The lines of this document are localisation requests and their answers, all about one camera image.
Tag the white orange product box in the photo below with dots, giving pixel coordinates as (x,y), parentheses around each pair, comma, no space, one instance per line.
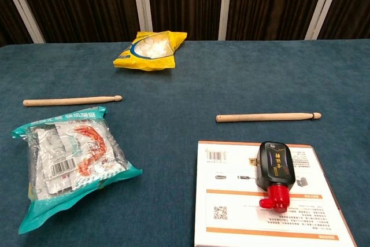
(231,200)

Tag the teal shrimp snack package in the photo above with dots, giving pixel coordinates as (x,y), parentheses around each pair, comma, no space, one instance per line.
(72,157)

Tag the black bottle red cap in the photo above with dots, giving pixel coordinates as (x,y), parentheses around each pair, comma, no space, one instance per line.
(274,169)

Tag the wooden drumstick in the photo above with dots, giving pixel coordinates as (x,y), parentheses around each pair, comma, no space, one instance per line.
(72,101)
(260,117)

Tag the teal velvet table cloth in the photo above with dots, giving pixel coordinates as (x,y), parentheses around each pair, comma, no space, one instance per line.
(173,114)

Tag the yellow snack bag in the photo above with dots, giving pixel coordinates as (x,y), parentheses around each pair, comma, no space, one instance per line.
(150,60)

